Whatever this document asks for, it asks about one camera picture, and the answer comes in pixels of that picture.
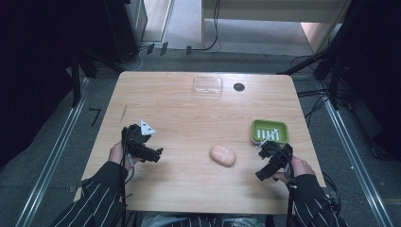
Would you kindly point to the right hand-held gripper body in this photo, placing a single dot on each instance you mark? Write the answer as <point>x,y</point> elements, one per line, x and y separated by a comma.
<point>279,156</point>

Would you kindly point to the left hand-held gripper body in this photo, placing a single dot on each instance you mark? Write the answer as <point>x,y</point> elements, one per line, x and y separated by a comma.
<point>136,138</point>

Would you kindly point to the green soap dish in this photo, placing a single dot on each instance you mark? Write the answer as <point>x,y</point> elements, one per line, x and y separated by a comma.
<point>270,132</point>

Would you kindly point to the pink soap bar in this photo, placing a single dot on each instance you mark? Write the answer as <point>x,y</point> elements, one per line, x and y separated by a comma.
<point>223,155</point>

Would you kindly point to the person's right hand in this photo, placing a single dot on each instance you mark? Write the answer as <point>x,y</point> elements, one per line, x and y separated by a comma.
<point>299,167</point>

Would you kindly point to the person's left hand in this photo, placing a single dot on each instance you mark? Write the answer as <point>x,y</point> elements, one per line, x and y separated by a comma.
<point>116,154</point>

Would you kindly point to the black round table grommet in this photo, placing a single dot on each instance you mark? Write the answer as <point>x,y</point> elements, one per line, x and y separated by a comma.
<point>239,87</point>

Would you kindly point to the clear plastic box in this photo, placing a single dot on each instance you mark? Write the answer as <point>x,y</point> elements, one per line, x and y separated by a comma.
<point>208,85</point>

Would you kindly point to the black metal stand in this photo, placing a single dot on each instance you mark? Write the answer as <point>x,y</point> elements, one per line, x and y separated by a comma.
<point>334,72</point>
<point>75,78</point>

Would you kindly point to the black power plug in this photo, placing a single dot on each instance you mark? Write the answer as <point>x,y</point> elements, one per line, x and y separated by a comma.
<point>150,48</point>
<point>164,48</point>
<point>188,50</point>

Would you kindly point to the dark cabinet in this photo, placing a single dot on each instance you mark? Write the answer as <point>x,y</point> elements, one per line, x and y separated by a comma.
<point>126,25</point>

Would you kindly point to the white desk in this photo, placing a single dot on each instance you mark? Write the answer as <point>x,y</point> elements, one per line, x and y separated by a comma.
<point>268,8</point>

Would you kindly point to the metal floor rail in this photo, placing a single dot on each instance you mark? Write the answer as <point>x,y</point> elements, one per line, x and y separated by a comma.
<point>356,160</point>
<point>53,167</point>

